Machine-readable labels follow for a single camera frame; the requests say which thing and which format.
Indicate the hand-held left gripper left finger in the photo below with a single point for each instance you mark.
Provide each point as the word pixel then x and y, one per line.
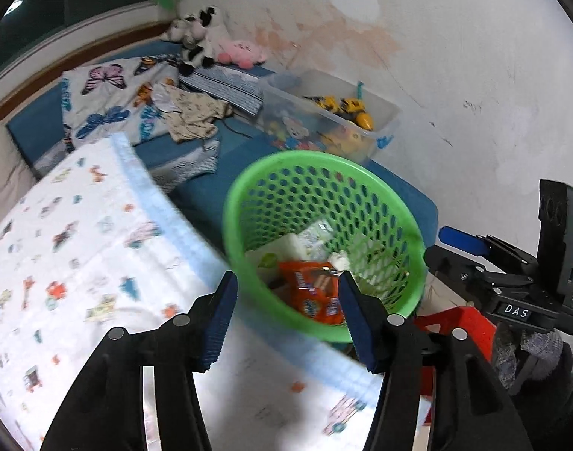
pixel 218 324

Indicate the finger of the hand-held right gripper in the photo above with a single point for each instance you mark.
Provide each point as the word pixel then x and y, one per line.
pixel 455 268
pixel 460 239

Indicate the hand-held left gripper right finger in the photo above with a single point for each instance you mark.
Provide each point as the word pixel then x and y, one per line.
pixel 361 329

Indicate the orange snack packet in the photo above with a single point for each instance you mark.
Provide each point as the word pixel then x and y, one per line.
pixel 310 286

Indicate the white milk carton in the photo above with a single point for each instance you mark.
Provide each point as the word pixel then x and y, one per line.
pixel 286 246

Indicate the green plastic basket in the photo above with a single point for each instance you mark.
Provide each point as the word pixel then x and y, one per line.
pixel 277 174

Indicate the person's right forearm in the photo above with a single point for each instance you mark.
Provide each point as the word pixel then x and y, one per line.
pixel 559 408

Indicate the person's right hand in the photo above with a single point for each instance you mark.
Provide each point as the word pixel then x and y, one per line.
pixel 531 347

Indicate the red plastic stool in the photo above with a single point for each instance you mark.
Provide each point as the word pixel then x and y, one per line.
pixel 460 319

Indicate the crumpled white tissue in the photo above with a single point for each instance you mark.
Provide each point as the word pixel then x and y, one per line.
pixel 338 261

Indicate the silver foil wrapper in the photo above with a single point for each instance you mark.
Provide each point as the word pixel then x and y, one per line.
pixel 319 235

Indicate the blue mattress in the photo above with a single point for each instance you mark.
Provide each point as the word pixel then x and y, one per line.
pixel 206 190

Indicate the clear plastic storage box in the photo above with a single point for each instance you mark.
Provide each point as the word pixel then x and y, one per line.
pixel 385 112

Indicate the vehicle print blanket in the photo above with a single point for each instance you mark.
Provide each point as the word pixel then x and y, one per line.
pixel 79 244

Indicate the yellow robot toy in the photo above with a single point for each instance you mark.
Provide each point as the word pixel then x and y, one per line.
pixel 324 102
pixel 359 115

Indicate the grey striped cloth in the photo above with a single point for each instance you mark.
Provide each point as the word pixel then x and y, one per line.
pixel 188 164

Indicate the teal toy stick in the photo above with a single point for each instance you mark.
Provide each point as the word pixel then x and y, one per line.
pixel 360 89

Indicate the pile of colourful toys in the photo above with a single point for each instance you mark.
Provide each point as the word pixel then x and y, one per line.
pixel 296 129

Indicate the beige printed garment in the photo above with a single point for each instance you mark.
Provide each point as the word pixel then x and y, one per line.
pixel 192 112

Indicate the grey striped pillow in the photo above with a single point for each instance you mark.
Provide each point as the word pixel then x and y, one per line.
pixel 230 87

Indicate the butterfly print blanket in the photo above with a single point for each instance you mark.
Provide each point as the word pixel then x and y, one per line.
pixel 103 103

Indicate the beige pillow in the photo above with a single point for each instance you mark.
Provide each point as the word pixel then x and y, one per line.
pixel 4 169

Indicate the pink plush toy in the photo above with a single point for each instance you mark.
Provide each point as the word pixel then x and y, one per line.
pixel 242 51

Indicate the black white cow plush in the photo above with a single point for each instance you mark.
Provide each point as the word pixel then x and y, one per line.
pixel 206 23

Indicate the brown wooden headboard rail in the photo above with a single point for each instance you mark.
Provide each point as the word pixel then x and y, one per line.
pixel 56 68

